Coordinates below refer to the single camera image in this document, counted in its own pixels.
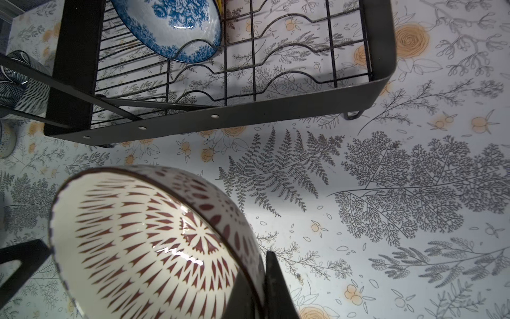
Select blue floral ceramic bowl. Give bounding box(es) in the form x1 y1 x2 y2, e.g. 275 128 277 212
112 0 222 64

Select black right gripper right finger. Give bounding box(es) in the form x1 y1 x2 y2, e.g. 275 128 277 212
223 251 299 318

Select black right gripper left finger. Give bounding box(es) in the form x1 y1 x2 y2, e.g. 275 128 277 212
1 239 50 308

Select dark grey-blue ceramic bowl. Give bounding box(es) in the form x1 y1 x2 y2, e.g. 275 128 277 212
1 51 51 120

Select black wire dish rack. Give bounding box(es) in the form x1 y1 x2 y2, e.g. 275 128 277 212
0 0 398 146

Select floral patterned table mat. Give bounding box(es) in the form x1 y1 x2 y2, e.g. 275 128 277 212
1 1 509 318

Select blue yellow patterned bowl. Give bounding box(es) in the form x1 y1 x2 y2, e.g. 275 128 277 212
0 121 17 159

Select white lattice pattern bowl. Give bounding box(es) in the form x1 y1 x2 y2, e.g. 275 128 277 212
49 165 265 318

